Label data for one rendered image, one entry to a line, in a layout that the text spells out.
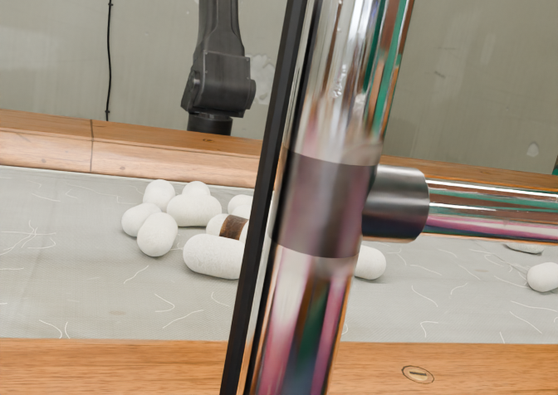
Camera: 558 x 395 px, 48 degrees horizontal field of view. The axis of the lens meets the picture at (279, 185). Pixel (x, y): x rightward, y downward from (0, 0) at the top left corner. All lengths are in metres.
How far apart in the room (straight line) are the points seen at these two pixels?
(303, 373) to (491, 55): 2.16
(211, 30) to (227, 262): 0.57
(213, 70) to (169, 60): 1.66
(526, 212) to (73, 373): 0.14
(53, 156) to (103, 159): 0.04
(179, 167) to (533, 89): 1.68
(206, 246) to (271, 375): 0.19
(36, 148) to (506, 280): 0.37
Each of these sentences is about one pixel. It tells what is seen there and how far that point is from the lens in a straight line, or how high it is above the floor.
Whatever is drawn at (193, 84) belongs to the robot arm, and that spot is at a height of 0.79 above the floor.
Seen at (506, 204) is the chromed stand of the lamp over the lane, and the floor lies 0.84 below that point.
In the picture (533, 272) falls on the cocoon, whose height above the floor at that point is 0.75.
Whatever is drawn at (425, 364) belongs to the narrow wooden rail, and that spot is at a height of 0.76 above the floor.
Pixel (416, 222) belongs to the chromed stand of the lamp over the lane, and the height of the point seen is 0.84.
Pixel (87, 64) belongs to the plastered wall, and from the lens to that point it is 2.46.
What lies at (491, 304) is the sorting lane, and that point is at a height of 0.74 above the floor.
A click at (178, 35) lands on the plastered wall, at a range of 2.50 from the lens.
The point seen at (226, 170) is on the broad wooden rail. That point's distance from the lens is 0.55.
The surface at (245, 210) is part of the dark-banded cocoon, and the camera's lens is 0.42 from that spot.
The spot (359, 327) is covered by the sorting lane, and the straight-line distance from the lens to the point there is 0.33.
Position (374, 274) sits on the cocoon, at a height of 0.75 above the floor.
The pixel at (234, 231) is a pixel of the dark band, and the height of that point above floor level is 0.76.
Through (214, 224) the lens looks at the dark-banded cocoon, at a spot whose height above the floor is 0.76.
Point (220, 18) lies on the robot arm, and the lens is 0.89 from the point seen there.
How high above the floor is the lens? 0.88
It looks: 14 degrees down
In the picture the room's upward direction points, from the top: 10 degrees clockwise
